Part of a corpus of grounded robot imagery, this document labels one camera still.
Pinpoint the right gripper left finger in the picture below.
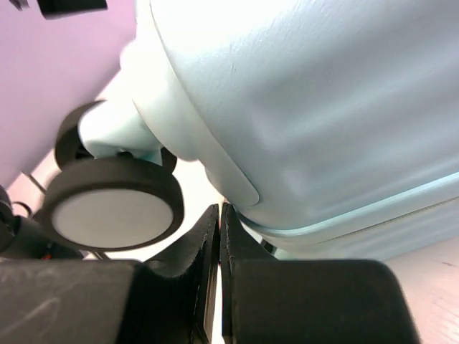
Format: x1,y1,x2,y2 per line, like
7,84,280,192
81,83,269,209
1,205,219,343

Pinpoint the light blue hardshell suitcase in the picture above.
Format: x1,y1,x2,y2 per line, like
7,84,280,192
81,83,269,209
42,1,458,260

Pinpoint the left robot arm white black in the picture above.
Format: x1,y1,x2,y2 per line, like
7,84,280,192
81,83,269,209
37,0,108,19

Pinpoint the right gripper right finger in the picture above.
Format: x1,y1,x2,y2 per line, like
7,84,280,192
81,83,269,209
220,204,420,343

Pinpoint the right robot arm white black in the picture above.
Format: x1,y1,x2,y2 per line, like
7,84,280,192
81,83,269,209
1,192,420,343

